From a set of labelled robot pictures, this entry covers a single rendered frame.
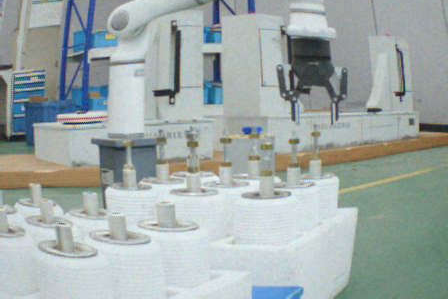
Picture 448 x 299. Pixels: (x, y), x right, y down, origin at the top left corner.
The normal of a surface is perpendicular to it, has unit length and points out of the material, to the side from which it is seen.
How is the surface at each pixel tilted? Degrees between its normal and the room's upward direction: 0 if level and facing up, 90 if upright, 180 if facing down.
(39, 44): 90
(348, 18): 90
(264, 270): 90
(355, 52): 90
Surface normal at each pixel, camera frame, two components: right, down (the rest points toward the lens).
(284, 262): -0.41, 0.05
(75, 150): 0.62, 0.04
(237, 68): -0.79, 0.04
